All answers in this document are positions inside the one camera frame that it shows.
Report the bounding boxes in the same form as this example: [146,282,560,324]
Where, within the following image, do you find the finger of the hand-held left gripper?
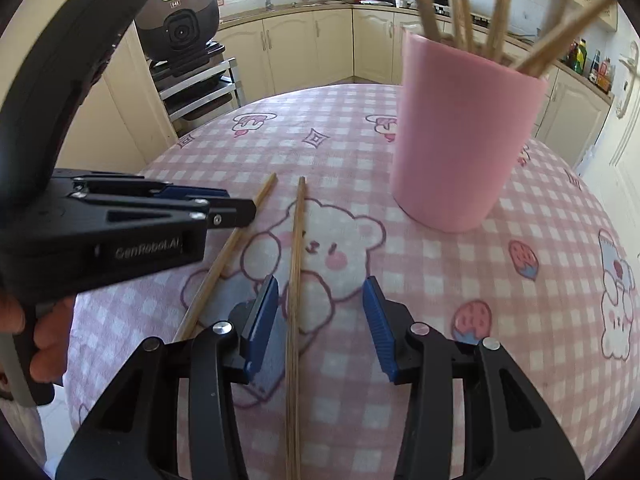
[66,194,257,232]
[70,175,230,202]

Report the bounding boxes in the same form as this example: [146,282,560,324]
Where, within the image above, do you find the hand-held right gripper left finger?
[55,275,280,480]

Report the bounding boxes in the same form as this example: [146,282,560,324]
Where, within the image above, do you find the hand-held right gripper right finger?
[362,276,586,480]

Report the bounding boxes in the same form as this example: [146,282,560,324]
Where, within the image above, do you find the long wooden chopstick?
[172,172,278,343]
[285,176,307,480]

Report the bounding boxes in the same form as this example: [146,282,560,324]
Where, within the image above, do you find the pink cup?
[389,30,550,233]

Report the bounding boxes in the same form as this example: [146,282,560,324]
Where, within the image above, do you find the bunch of wooden chopsticks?
[402,0,618,78]

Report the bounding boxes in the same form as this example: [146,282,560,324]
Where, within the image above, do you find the person's left hand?
[0,292,77,401]

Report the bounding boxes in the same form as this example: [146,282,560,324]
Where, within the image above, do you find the pink checked printed tablecloth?
[65,82,640,480]

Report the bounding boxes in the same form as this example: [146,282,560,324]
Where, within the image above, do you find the metal kitchen rack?
[155,57,246,138]

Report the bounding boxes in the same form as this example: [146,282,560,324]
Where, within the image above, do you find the black electric grill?
[149,42,226,81]

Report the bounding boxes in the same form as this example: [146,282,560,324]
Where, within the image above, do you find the black rice cooker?
[134,0,221,66]

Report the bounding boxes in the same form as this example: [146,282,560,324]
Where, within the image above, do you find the cream kitchen cabinets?
[217,5,613,166]

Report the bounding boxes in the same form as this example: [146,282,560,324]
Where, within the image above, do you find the white panelled door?
[575,25,640,241]

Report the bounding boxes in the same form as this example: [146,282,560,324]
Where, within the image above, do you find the white door handle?
[616,42,640,119]

